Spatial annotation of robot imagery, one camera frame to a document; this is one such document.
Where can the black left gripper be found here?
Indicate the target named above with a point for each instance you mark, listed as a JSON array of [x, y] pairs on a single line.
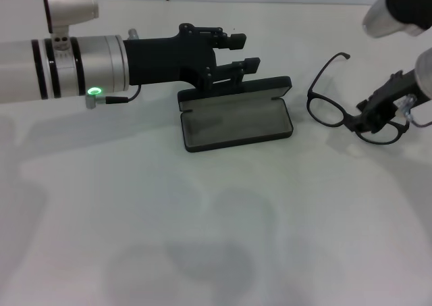
[[162, 59]]

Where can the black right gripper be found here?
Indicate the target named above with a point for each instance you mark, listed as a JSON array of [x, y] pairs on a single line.
[[400, 88]]

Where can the black glasses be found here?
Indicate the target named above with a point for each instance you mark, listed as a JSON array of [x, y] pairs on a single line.
[[351, 122]]

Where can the black glasses case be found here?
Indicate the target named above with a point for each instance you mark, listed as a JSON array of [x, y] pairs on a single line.
[[236, 123]]

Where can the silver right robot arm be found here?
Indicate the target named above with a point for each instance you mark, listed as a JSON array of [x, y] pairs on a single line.
[[425, 76]]

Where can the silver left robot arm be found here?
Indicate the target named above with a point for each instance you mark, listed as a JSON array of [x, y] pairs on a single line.
[[67, 69]]

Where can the silver cylindrical wrist plug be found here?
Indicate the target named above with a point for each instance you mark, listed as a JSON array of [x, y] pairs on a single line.
[[133, 34]]

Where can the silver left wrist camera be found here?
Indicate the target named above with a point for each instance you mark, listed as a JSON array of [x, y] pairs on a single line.
[[72, 5]]

